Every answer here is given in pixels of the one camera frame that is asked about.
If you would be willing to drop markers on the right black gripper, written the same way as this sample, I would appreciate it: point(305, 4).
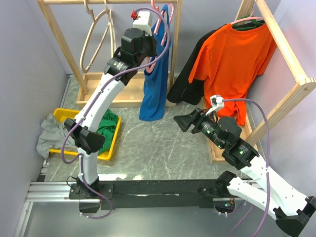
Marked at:
point(197, 117)

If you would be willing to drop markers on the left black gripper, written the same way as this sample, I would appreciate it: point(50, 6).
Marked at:
point(153, 42)

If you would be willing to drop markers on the pink hanger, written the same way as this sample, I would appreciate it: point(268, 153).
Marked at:
point(248, 18)
point(172, 10)

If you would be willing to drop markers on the blue tank top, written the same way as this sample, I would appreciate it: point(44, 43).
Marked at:
point(156, 78)

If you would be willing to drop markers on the yellow plastic tray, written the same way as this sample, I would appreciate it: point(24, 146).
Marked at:
point(62, 114)

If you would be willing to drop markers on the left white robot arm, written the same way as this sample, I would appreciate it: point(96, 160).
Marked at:
point(83, 128)

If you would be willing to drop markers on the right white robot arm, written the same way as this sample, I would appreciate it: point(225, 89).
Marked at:
point(290, 208)

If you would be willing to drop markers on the middle beige wooden hanger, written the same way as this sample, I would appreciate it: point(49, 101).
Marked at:
point(110, 28)

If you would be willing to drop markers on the pink hanger under orange shirt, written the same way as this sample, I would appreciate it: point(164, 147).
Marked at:
point(248, 18)

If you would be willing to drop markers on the green hanger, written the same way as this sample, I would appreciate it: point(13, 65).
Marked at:
point(253, 24)

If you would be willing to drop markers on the black shirt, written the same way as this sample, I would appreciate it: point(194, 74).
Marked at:
point(183, 90)

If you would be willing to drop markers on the green shirt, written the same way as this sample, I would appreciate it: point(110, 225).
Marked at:
point(106, 128)

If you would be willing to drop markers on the orange t-shirt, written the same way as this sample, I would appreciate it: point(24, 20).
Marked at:
point(228, 62)

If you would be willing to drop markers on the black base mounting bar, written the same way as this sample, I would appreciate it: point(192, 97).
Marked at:
point(108, 195)

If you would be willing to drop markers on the right wooden clothes rack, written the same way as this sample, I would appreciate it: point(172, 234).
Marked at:
point(283, 118)

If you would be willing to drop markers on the grey shirt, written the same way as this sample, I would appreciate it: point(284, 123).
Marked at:
point(52, 136)

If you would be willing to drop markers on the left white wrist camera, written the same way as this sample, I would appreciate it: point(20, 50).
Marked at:
point(142, 20)

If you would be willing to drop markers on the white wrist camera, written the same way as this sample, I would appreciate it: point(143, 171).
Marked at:
point(217, 103)
point(142, 20)

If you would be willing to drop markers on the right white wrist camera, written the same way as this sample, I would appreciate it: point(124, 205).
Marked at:
point(217, 103)

